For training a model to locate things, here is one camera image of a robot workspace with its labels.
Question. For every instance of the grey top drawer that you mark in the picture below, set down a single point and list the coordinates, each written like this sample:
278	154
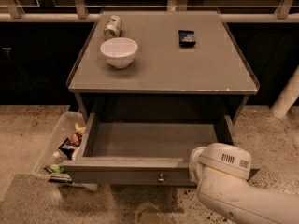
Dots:
157	152

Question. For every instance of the white pole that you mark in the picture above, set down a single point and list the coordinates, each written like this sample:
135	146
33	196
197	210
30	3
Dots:
287	97

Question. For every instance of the white metal railing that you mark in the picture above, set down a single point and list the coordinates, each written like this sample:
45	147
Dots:
89	10

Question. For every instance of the clear plastic bottle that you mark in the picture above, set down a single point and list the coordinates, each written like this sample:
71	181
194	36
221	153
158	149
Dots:
58	157

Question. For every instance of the white ceramic bowl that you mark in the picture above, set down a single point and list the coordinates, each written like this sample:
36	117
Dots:
119	52

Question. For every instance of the crushed soda can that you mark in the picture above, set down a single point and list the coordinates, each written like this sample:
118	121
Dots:
113	27

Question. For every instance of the green snack bag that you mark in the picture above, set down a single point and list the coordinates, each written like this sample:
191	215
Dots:
54	168

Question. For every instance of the grey drawer cabinet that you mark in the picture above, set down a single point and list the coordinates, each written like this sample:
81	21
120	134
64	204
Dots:
214	65

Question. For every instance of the dark blue snack packet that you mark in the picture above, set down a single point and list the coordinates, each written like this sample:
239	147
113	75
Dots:
186	38

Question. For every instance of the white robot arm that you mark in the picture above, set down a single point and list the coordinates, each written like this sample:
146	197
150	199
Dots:
221	173

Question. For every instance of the clear plastic bin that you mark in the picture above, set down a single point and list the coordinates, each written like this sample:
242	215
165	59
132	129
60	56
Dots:
70	125

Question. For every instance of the black snack packet in bin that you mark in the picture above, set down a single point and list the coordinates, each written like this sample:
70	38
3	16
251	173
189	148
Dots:
67	147

